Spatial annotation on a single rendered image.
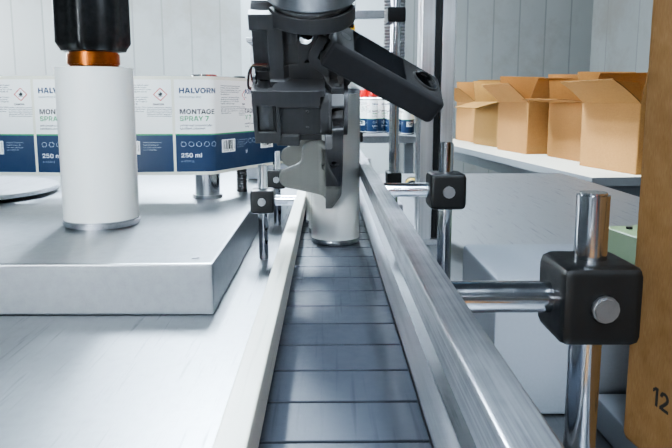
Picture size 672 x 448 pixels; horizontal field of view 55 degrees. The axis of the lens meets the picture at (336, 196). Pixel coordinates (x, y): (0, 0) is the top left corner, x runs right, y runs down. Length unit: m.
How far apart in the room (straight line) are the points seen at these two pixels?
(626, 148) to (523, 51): 2.80
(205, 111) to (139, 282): 0.42
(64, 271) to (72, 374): 0.15
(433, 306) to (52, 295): 0.49
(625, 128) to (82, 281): 2.09
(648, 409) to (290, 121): 0.35
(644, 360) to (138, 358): 0.36
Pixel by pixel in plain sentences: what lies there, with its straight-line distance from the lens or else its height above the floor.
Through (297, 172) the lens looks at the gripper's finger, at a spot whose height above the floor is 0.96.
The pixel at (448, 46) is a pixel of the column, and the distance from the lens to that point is 0.90.
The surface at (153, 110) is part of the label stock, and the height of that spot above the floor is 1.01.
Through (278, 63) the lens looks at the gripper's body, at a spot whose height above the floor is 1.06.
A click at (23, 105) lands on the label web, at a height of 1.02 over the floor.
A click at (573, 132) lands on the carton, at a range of 2.91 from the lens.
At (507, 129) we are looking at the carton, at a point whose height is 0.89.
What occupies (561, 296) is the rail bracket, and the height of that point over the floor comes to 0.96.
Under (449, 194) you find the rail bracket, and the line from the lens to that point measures 0.53.
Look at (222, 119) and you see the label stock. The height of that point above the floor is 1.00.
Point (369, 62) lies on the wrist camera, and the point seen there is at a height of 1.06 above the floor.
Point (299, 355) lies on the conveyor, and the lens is 0.39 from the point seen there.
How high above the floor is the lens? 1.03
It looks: 8 degrees down
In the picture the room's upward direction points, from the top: straight up
